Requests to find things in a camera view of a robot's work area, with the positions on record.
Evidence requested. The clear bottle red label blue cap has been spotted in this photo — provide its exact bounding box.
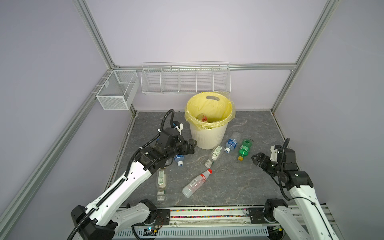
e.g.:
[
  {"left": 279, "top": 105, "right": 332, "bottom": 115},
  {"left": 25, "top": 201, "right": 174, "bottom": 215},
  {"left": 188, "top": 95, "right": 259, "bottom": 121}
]
[{"left": 196, "top": 114, "right": 209, "bottom": 122}]

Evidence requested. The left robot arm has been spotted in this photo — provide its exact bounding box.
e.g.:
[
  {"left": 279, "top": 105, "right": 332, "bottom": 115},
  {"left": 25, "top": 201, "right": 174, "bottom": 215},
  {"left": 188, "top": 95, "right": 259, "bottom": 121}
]
[{"left": 68, "top": 109, "right": 197, "bottom": 240}]

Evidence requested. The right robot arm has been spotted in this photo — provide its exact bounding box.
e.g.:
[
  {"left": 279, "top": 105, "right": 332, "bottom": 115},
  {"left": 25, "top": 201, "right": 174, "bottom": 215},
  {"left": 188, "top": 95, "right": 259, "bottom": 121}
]
[{"left": 252, "top": 145, "right": 339, "bottom": 240}]

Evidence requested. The cream plastic waste bin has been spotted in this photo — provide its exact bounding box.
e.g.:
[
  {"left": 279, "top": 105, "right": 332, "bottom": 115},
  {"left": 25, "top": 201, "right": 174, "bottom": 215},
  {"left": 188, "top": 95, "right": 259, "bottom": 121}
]
[{"left": 185, "top": 92, "right": 235, "bottom": 150}]

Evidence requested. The yellow bin liner bag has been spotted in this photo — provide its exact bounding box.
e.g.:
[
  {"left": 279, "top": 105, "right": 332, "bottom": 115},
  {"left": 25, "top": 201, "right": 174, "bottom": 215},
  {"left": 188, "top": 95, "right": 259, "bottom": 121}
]
[{"left": 185, "top": 92, "right": 236, "bottom": 130}]

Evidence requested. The Pocari bottle blue label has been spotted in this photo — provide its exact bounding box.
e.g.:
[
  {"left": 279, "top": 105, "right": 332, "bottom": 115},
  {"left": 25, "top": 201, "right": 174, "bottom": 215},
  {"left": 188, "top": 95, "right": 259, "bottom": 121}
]
[{"left": 174, "top": 155, "right": 185, "bottom": 167}]

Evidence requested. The green Sprite bottle yellow cap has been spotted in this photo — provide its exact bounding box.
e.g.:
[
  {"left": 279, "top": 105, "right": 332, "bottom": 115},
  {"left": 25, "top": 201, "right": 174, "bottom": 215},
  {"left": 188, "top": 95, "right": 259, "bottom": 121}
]
[{"left": 238, "top": 139, "right": 253, "bottom": 161}]

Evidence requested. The clear bottle green white label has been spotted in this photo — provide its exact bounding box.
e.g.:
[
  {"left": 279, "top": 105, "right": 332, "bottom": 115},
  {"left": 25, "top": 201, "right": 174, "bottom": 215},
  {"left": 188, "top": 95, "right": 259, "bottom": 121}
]
[{"left": 205, "top": 145, "right": 224, "bottom": 168}]

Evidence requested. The clear bottle green label front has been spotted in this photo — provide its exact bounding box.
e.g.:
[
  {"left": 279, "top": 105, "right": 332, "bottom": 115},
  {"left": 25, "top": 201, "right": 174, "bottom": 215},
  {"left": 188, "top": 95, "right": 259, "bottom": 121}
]
[{"left": 156, "top": 168, "right": 168, "bottom": 202}]

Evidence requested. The clear bottle blue label white cap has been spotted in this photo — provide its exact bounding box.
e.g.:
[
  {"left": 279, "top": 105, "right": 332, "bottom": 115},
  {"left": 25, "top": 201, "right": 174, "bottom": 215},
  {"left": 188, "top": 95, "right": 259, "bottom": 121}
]
[{"left": 225, "top": 132, "right": 241, "bottom": 153}]

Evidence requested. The white mesh box basket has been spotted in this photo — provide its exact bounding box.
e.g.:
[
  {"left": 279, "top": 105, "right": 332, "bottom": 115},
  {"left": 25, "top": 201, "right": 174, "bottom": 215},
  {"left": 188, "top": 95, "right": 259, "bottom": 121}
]
[{"left": 96, "top": 70, "right": 140, "bottom": 111}]

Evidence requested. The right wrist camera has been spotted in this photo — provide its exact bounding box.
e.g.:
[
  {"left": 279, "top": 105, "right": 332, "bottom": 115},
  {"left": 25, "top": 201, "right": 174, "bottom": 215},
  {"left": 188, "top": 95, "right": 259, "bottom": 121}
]
[{"left": 270, "top": 145, "right": 280, "bottom": 162}]

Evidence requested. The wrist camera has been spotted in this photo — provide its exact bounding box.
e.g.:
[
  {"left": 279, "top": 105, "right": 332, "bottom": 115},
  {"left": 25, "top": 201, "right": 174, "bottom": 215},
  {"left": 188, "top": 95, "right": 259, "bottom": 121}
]
[
  {"left": 172, "top": 121, "right": 184, "bottom": 135},
  {"left": 270, "top": 145, "right": 280, "bottom": 162}
]

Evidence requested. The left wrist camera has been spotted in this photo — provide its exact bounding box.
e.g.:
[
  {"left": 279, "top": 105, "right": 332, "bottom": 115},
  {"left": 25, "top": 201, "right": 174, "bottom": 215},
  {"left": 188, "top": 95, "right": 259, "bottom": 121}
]
[{"left": 172, "top": 121, "right": 184, "bottom": 135}]

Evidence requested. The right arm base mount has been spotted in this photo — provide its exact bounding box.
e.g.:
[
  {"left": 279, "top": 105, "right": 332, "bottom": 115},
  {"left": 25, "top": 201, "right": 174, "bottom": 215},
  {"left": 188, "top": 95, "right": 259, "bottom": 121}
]
[{"left": 246, "top": 206, "right": 293, "bottom": 224}]

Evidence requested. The white wire shelf basket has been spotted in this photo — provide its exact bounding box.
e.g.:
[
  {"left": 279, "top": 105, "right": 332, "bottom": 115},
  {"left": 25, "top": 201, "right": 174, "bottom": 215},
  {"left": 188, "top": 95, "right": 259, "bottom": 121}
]
[{"left": 141, "top": 62, "right": 232, "bottom": 94}]

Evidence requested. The white vented cable duct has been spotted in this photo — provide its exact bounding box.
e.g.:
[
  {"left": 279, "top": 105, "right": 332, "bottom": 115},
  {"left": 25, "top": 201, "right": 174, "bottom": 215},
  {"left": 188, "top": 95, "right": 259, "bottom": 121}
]
[{"left": 113, "top": 226, "right": 270, "bottom": 240}]

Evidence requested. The aluminium front rail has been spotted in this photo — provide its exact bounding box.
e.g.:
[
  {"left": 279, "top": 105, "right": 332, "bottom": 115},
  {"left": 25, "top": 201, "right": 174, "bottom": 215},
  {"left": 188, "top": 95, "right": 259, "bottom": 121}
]
[{"left": 83, "top": 204, "right": 336, "bottom": 230}]

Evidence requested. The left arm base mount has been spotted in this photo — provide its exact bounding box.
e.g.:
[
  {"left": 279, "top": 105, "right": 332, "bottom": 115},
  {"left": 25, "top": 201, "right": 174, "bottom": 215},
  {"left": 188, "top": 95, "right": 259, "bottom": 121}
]
[{"left": 135, "top": 209, "right": 171, "bottom": 226}]

